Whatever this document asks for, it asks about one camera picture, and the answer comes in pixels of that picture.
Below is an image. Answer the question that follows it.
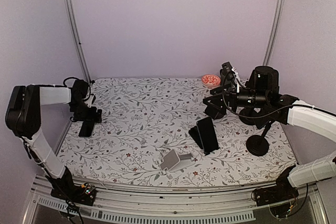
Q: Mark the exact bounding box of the front aluminium rail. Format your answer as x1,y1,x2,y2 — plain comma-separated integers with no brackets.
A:
23,176,329,223

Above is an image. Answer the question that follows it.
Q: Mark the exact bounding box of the black phone on round stand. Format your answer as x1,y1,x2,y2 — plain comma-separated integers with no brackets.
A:
204,106,224,120

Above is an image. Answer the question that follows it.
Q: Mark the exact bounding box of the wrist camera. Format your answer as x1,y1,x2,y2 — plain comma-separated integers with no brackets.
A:
84,94,96,108
220,61,238,89

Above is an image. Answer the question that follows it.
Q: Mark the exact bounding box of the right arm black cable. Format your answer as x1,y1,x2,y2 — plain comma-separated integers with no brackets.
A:
222,71,336,119

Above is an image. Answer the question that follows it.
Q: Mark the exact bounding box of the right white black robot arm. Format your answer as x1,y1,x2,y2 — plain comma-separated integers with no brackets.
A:
203,62,335,156

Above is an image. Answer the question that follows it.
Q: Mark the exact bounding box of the white phone stand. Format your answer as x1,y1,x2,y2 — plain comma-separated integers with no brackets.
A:
159,150,193,172

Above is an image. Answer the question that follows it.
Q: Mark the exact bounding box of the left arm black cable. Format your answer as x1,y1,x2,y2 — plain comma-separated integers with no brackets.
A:
62,76,85,87

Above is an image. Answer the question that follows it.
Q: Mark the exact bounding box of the right aluminium frame post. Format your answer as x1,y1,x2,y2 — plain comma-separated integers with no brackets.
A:
262,0,285,66

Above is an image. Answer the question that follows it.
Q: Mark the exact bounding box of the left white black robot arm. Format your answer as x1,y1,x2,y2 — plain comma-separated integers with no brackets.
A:
5,78,102,179

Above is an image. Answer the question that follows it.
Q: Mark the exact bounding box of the black phone silver edge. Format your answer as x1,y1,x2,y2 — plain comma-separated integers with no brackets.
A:
78,121,95,137

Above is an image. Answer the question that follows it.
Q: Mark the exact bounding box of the black folding phone stand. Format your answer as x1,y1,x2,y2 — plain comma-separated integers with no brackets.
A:
188,126,219,155

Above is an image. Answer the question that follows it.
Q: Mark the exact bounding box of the left aluminium frame post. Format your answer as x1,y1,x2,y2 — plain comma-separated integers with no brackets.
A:
64,0,91,82

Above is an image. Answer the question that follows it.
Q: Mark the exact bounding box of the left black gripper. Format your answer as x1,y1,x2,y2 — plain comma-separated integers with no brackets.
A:
70,100,103,123

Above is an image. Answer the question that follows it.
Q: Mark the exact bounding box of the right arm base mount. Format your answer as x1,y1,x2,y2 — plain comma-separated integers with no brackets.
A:
251,165,299,219

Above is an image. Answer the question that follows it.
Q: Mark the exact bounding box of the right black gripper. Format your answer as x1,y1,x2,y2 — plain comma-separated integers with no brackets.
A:
203,82,269,115

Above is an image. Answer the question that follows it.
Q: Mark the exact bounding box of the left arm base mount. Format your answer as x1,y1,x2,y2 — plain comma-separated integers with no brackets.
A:
48,177,97,206

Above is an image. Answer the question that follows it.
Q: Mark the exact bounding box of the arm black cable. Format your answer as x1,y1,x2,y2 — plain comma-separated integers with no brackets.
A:
222,71,336,119
62,76,85,87

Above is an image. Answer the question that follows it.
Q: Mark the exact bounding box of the black tall round-base stand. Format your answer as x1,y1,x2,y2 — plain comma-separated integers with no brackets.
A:
246,121,274,157

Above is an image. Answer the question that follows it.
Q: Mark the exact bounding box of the floral patterned table mat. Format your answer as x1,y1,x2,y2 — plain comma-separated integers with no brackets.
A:
58,78,297,187

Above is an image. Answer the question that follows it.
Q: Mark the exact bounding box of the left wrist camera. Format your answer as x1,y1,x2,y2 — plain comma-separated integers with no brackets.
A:
84,94,96,108

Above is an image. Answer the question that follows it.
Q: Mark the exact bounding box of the black phone blue edge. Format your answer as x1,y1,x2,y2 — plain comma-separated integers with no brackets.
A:
196,116,219,155

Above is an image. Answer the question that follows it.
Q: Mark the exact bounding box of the black round base phone stand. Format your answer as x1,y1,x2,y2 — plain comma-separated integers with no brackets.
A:
211,109,226,120

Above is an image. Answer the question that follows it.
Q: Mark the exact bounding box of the red white patterned bowl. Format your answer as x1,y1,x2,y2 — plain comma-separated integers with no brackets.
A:
201,74,221,87

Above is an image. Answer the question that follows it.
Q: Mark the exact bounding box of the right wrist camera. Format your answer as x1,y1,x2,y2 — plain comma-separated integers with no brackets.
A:
220,61,238,89

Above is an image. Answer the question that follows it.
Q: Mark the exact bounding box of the aluminium frame post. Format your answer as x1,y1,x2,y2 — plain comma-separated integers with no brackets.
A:
64,0,91,82
262,0,285,66

